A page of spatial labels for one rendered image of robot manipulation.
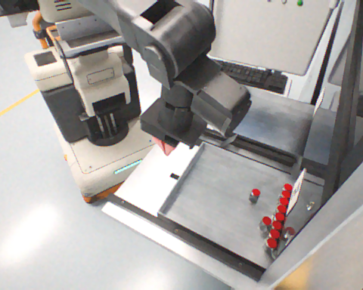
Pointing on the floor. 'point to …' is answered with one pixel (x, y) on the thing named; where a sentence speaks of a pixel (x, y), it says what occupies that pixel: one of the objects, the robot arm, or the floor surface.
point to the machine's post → (333, 242)
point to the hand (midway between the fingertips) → (168, 150)
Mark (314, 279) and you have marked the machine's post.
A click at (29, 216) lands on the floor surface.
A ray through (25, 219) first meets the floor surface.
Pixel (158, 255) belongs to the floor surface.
